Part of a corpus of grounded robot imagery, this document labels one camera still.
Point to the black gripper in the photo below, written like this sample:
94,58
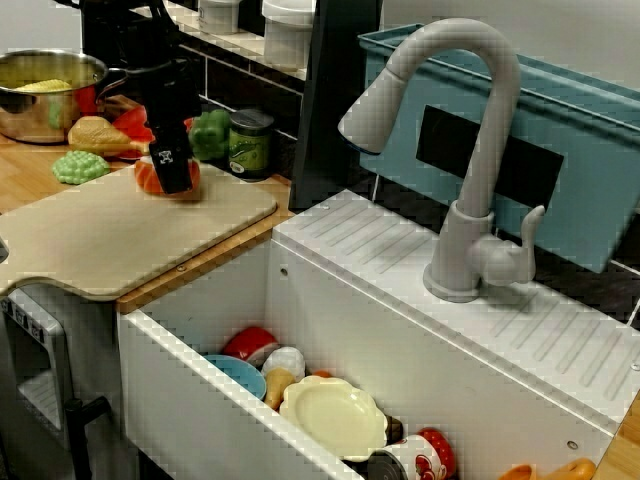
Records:
165,92

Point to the orange salmon sushi toy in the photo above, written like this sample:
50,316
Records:
145,177

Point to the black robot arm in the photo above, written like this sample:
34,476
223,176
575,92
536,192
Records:
120,35

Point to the green bell pepper toy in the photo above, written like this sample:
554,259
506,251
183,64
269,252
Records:
210,135

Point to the red plate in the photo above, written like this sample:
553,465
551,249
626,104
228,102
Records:
132,125

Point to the green pea can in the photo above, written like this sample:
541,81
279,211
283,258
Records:
250,150

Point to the tan chicken drumstick toy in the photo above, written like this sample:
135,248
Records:
95,135

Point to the light green grapes toy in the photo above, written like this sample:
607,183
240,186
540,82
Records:
80,167

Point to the steel pot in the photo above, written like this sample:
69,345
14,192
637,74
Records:
40,117

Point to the yellow corn cob toy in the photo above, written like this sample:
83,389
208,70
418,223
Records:
45,86

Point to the white jar with print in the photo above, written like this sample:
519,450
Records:
220,17

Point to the dark upright pillar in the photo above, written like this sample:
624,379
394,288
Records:
330,100

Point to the plain white jar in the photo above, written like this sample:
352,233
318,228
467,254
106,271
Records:
290,35

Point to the white toy sink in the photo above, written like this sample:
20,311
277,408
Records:
350,280

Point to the blue bowl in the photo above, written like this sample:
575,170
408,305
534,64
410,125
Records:
240,375

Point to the grey toy dishwasher front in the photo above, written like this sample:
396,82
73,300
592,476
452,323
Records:
30,360

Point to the small orange toy piece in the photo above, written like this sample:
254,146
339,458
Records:
322,373

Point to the pale yellow flower plate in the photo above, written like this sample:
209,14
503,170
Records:
330,415

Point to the grey toy faucet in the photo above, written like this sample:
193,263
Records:
490,150

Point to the teal dish rack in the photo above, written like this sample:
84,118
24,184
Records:
590,200

